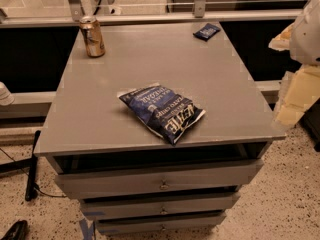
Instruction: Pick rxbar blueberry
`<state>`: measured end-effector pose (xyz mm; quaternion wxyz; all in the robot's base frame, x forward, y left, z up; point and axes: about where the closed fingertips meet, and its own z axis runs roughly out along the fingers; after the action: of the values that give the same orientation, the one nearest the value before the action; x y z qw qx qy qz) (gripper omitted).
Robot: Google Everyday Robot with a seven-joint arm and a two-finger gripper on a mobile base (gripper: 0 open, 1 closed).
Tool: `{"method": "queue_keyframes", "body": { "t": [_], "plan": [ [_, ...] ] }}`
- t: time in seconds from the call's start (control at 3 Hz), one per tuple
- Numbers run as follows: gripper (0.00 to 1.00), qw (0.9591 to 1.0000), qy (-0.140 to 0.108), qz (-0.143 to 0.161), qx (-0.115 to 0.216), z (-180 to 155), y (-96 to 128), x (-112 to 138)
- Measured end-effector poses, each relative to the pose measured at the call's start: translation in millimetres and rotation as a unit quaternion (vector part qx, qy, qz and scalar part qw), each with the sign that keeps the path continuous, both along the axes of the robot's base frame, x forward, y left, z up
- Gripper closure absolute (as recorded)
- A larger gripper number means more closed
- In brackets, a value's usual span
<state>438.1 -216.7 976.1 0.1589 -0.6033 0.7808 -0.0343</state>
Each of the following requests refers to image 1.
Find grey metal railing frame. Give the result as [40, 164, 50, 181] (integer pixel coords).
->
[0, 0, 320, 120]

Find middle grey drawer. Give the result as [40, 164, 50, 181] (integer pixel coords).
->
[81, 192, 240, 220]

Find black pole on floor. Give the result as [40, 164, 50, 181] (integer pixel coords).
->
[24, 129, 42, 202]

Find black shoe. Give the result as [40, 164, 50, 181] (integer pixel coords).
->
[1, 220, 28, 240]

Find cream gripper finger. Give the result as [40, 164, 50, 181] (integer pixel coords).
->
[274, 65, 320, 128]
[268, 24, 293, 51]

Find gold soda can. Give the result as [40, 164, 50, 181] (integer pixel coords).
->
[80, 16, 105, 57]

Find top grey drawer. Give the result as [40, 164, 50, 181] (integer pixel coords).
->
[55, 159, 263, 199]

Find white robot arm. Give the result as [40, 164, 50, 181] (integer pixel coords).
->
[269, 0, 320, 128]

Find blue rxbar wrapper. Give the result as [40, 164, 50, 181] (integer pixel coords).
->
[193, 23, 221, 41]

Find grey drawer cabinet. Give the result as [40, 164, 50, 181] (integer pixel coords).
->
[34, 21, 287, 237]

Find bottom grey drawer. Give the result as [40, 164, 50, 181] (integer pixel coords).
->
[96, 211, 226, 235]

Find blue kettle chips bag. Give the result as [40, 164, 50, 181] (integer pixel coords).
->
[118, 83, 206, 145]

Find grey drawer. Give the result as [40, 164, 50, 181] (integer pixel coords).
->
[81, 192, 240, 220]
[96, 211, 226, 235]
[55, 159, 263, 199]

